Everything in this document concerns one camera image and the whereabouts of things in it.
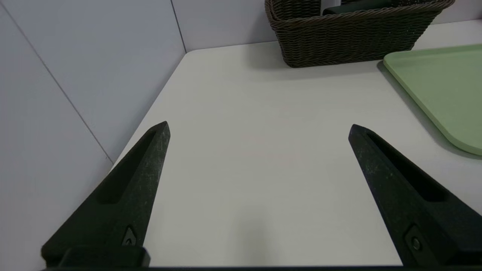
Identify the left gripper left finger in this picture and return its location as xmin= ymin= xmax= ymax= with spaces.
xmin=41 ymin=121 xmax=171 ymax=268

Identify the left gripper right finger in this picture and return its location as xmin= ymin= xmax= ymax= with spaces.
xmin=348 ymin=124 xmax=482 ymax=266

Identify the black glasses case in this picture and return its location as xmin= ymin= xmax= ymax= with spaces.
xmin=323 ymin=0 xmax=396 ymax=16

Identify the large dark brown wicker basket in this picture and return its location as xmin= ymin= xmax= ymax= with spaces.
xmin=264 ymin=0 xmax=456 ymax=69

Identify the light green plastic tray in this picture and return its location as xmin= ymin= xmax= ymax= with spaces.
xmin=383 ymin=44 xmax=482 ymax=156

